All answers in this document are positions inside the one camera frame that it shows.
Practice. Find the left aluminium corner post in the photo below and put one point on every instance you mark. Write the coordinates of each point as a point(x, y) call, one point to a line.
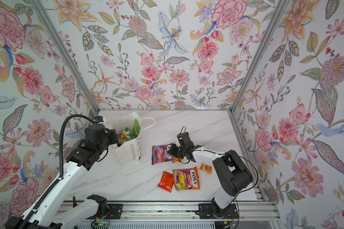
point(44, 18)

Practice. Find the multicolour Fox's candy bag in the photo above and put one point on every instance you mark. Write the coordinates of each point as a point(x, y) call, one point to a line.
point(186, 179)

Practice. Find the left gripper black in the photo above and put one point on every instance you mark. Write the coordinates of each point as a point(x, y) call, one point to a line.
point(112, 137)

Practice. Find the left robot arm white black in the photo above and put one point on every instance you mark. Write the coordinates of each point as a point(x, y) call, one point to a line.
point(43, 213)

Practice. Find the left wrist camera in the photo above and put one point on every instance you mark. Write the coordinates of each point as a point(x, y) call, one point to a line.
point(100, 120)

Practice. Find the right aluminium corner post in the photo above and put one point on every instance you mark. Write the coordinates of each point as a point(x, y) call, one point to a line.
point(273, 23)

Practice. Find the small orange wrapped candy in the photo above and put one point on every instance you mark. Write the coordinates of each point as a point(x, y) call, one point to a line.
point(176, 160)

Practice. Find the white paper gift bag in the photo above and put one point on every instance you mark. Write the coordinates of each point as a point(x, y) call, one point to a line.
point(129, 153)

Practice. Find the red snack packet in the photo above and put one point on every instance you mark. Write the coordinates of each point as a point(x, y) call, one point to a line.
point(166, 182)

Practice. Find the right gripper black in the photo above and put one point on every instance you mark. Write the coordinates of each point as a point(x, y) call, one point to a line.
point(179, 149)

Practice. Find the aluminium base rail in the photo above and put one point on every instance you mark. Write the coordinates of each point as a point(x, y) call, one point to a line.
point(190, 211)

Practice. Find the green Lays chips bag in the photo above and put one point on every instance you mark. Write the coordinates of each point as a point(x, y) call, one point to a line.
point(136, 129)

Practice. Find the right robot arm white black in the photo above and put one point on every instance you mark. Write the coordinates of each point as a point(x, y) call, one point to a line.
point(233, 175)

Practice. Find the green yellow Fox's candy bag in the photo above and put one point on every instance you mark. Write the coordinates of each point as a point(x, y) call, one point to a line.
point(125, 136)

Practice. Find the orange small snack packet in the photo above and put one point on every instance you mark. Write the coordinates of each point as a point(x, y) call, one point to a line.
point(206, 168)

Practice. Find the purple Fox's candy bag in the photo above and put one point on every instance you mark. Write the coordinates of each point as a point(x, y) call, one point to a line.
point(160, 154)

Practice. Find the aluminium corner post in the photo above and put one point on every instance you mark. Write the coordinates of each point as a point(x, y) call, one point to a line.
point(273, 23)
point(44, 18)

